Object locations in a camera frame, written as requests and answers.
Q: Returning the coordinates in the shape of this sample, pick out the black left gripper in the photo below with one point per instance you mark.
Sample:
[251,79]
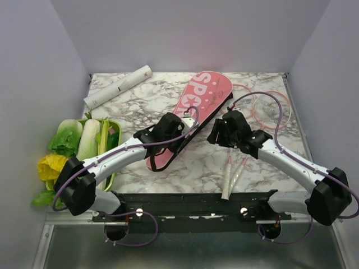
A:
[175,149]

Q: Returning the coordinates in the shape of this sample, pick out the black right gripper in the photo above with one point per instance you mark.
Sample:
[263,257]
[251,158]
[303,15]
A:
[219,125]

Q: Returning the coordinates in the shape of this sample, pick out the pink racket bag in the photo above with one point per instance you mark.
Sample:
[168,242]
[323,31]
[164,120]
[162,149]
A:
[208,91]

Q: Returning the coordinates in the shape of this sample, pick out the white shuttlecock tube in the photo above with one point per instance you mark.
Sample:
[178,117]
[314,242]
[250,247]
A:
[118,87]

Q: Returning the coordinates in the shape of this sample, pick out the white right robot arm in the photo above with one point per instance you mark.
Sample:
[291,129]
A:
[328,194]

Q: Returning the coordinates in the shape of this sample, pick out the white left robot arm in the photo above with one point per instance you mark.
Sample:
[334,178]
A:
[77,184]

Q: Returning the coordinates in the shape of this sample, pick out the dark green leaf vegetable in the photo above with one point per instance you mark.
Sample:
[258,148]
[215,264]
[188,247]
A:
[112,140]

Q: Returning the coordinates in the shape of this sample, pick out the celery stalk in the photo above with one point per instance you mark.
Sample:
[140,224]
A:
[102,136]

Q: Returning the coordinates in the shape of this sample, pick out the white napa cabbage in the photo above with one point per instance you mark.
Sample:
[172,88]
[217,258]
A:
[88,143]

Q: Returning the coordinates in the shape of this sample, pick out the green lettuce head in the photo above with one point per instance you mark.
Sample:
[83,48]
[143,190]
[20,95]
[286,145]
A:
[66,140]

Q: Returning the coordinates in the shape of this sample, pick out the yellow lettuce head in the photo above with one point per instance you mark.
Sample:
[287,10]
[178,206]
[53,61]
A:
[50,166]

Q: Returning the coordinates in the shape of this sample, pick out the green leaf at front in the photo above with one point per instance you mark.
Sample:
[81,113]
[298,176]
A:
[44,198]

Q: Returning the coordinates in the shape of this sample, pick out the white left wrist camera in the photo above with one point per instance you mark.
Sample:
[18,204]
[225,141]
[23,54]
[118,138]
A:
[187,124]

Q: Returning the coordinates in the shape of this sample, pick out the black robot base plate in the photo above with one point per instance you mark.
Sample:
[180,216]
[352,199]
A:
[194,212]

